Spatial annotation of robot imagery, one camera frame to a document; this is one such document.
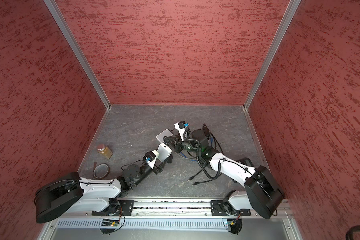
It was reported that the spice jar with brown contents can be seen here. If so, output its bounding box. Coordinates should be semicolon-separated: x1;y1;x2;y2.
97;144;113;160

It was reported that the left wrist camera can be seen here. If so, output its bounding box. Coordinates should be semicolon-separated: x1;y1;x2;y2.
145;150;159;169

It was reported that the black stapler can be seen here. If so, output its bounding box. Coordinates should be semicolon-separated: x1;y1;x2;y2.
202;124;211;139

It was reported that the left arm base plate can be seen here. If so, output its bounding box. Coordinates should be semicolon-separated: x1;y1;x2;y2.
92;199;135;216

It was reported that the blue ethernet cable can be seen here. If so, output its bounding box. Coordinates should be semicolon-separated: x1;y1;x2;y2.
179;133;214;162

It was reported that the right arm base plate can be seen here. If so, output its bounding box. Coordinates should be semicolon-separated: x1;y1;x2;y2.
210;200;251;217

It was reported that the black ethernet cable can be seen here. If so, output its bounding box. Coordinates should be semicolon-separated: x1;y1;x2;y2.
191;178;214;186
188;134;224;181

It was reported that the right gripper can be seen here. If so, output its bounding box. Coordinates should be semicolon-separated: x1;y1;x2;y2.
165;134;202;154

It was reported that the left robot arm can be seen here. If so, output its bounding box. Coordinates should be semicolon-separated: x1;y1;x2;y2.
34;155;173;224

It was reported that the white switch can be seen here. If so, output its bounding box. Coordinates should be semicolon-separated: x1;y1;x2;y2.
156;129;173;144
157;143;172;162

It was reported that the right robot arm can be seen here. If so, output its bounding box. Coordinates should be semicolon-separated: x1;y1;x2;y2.
166;125;285;219

